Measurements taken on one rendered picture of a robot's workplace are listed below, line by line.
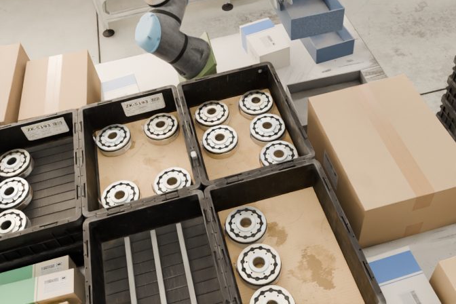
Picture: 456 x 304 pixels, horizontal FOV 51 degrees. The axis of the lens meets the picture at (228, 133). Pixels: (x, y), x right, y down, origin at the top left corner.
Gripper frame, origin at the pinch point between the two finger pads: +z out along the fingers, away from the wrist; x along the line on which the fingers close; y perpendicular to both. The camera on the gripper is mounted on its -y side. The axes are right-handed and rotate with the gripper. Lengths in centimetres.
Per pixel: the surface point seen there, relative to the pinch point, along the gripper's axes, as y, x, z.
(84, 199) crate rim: 38, -63, 13
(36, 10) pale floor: -213, -140, 99
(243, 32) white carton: -33.7, -9.1, 32.1
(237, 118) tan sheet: 12.4, -20.3, 26.9
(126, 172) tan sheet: 24, -55, 24
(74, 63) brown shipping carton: -27, -70, 19
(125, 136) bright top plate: 13, -54, 21
